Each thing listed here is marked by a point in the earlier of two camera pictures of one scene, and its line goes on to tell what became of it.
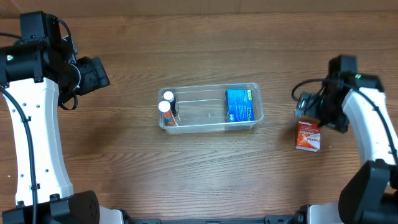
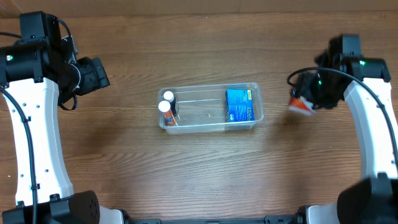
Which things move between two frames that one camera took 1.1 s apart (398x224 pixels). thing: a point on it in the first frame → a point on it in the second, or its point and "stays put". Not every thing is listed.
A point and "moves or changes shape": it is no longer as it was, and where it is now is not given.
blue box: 240,105 stays put
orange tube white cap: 164,106 stays put
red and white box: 308,135 moves or changes shape
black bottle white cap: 169,96 stays put
